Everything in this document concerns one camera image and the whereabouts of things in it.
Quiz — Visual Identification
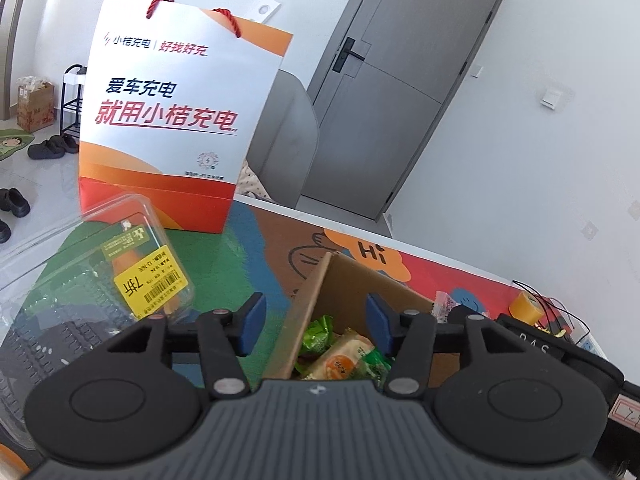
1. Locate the black door handle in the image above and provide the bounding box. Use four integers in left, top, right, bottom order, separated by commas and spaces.
332, 37, 371, 77

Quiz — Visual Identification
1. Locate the white cardboard piece with holes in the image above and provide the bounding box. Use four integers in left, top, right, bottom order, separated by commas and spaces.
247, 0, 281, 23

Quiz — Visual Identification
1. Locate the white light switch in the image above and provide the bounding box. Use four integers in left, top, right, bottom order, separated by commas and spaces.
541, 85, 571, 110

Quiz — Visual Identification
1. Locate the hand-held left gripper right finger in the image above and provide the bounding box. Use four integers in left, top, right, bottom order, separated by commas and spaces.
364, 293, 532, 399

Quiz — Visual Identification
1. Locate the dark grey slipper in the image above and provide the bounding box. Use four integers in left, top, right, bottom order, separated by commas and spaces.
27, 140, 68, 161
47, 134, 81, 155

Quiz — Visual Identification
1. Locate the grey chair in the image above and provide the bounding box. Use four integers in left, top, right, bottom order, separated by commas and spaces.
247, 69, 320, 203

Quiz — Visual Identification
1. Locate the dark green snack packet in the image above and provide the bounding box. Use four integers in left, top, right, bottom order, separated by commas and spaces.
360, 347, 396, 391

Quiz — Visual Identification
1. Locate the clear plastic clamshell container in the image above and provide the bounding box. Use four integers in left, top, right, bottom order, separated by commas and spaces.
0, 194, 196, 461

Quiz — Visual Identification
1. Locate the black cable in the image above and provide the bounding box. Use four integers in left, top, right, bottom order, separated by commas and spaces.
512, 280, 592, 337

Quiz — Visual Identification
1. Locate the black shoe rack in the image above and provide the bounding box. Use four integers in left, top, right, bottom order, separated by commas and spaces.
59, 64, 88, 141

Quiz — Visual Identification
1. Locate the small clear barcode packet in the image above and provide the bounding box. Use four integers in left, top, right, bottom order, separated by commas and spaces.
432, 291, 458, 323

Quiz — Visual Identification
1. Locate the green cartoon floor mat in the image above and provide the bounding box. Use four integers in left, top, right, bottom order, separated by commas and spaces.
0, 127, 37, 162

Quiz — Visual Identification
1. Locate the round pastry packet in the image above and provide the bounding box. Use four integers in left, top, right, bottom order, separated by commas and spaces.
302, 327, 376, 382

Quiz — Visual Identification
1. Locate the orange white paper bag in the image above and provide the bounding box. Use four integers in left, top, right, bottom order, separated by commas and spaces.
77, 0, 293, 235

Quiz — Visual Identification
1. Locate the cardboard box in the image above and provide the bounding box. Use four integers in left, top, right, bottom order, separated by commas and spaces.
262, 252, 461, 391

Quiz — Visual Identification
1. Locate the brown carton of packets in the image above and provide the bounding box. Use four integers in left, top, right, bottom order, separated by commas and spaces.
16, 75, 56, 132

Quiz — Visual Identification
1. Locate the light green snack packet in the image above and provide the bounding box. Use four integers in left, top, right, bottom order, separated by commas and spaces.
298, 315, 335, 358

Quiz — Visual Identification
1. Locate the yellow tape roll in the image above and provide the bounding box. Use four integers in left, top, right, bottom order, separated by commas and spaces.
509, 292, 543, 323

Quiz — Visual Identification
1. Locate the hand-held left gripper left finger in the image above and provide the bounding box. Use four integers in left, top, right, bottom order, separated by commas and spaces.
101, 292, 268, 401

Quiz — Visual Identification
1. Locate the grey door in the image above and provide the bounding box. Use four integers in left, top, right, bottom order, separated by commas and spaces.
297, 0, 506, 221

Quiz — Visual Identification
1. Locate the patterned cushion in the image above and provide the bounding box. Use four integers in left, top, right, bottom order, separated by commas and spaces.
236, 159, 273, 203

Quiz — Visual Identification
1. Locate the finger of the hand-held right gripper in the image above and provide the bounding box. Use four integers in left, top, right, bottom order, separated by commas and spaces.
446, 305, 501, 329

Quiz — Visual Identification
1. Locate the cartoon cat table mat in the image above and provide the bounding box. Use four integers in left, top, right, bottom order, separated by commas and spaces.
50, 200, 531, 401

